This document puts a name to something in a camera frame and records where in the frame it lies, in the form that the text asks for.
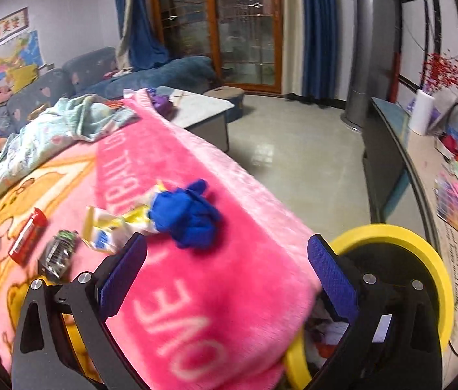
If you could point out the silver column air conditioner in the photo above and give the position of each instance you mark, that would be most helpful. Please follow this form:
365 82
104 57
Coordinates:
363 48

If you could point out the blue grey sofa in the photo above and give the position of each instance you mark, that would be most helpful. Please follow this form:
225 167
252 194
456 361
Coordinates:
90 65

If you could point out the pink cartoon printed blanket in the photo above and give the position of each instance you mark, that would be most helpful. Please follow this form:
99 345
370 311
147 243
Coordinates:
212 292

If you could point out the colourful sticker sheet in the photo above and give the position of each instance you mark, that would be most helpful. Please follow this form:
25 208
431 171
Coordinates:
452 203

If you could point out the beige curtain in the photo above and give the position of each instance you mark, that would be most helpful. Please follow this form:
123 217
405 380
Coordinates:
125 28

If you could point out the light blue printed quilt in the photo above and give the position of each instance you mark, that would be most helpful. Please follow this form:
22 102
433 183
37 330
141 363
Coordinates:
50 138

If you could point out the grey green foil wrapper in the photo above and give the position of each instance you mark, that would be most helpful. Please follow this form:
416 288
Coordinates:
60 252

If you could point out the white paper roll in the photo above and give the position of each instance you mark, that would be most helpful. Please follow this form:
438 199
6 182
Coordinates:
422 113

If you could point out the grey coffee table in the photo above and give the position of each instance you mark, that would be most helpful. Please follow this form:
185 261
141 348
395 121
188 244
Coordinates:
208 107

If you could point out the grey upholstered stool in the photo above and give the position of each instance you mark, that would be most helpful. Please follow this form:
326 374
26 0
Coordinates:
229 93

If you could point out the red cylindrical snack packet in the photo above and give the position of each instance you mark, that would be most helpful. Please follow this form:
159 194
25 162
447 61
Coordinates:
25 237

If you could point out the blue curtain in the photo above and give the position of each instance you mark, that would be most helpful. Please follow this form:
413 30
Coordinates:
143 28
318 28

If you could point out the purple bundle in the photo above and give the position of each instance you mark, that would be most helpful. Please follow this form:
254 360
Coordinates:
162 103

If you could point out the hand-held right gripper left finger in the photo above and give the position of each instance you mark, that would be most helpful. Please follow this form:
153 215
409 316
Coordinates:
125 276

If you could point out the wooden framed glass door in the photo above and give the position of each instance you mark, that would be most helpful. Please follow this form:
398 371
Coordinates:
245 28

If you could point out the yellow snack wrapper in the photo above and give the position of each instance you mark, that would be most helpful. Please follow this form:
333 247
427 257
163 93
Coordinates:
107 227

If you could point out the long television cabinet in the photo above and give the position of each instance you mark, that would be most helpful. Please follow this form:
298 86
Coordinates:
424 170

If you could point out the crumpled blue cloth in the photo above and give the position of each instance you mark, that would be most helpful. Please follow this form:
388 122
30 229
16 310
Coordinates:
188 215

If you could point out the framed wall banner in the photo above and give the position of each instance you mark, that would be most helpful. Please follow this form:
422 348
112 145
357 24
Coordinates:
5 28

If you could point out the yellow rimmed trash bin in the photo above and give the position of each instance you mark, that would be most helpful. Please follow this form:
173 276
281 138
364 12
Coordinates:
436 268

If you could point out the red berry branch decoration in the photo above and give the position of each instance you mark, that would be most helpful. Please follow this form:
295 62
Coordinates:
442 69

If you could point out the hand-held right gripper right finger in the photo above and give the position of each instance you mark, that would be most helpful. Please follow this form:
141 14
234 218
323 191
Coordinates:
332 276

